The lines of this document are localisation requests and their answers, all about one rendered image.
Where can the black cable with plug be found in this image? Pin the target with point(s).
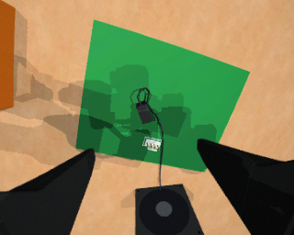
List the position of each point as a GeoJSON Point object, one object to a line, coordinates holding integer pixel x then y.
{"type": "Point", "coordinates": [142, 108]}

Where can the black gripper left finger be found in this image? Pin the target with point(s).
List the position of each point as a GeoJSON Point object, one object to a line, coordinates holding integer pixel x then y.
{"type": "Point", "coordinates": [49, 203]}

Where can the black cooling fan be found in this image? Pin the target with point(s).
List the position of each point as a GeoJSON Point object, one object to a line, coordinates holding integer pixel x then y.
{"type": "Point", "coordinates": [165, 212]}

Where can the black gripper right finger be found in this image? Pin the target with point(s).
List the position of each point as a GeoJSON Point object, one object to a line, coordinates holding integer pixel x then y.
{"type": "Point", "coordinates": [259, 188]}

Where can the green circuit board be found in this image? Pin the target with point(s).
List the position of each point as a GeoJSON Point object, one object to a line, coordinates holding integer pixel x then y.
{"type": "Point", "coordinates": [192, 94]}

